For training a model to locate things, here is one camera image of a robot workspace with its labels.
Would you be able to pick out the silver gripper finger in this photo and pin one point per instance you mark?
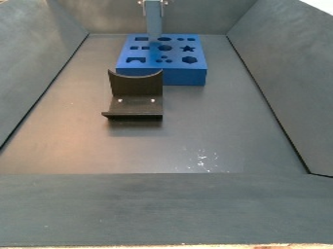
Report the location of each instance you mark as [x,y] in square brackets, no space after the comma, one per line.
[142,4]
[164,4]

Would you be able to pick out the light blue rectangular block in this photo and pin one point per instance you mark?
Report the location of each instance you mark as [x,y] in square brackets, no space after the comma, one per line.
[153,8]

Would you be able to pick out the blue foam shape board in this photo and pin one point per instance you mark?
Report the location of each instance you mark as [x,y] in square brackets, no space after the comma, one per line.
[175,53]

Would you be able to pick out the black curved fixture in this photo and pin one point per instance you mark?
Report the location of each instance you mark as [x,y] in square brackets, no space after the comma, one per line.
[137,96]

